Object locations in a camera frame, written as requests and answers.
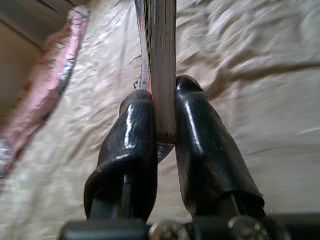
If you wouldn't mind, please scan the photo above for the thick paperback book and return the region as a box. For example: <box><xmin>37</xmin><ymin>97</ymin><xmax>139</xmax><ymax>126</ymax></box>
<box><xmin>132</xmin><ymin>0</ymin><xmax>179</xmax><ymax>166</ymax></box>

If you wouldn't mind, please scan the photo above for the pink cartoon bear duvet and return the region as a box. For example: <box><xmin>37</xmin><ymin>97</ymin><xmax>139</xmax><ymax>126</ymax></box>
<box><xmin>0</xmin><ymin>4</ymin><xmax>91</xmax><ymax>176</ymax></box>

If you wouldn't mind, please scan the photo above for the bed with white sheet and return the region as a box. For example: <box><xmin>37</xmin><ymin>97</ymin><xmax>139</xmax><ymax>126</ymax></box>
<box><xmin>0</xmin><ymin>0</ymin><xmax>320</xmax><ymax>240</ymax></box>

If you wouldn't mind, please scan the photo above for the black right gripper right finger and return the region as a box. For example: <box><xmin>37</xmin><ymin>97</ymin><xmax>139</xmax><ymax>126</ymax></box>
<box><xmin>174</xmin><ymin>74</ymin><xmax>266</xmax><ymax>222</ymax></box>

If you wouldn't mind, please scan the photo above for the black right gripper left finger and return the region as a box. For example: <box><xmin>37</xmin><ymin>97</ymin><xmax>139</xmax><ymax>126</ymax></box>
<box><xmin>83</xmin><ymin>89</ymin><xmax>159</xmax><ymax>222</ymax></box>

